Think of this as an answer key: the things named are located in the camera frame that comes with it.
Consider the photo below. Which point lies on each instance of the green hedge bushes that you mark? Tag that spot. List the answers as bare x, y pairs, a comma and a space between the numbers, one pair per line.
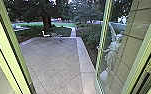
89, 36

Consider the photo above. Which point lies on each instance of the small metal patio table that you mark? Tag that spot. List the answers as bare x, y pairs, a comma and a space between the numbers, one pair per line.
60, 37

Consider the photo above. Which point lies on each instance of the green lawn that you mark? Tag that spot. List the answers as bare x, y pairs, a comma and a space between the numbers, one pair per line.
62, 24

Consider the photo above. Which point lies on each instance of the white patio chair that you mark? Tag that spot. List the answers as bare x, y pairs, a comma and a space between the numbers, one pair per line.
44, 34

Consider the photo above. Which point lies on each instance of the dark tree trunk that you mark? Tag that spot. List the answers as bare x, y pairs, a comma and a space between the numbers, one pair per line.
47, 22

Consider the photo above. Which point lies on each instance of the ground cover plant bed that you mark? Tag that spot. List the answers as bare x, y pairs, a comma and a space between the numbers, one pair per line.
31, 32

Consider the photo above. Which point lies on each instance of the green door jamb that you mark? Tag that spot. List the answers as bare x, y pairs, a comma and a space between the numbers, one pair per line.
4, 40

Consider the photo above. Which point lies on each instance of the low concrete wall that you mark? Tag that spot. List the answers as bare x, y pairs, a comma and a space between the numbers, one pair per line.
20, 27

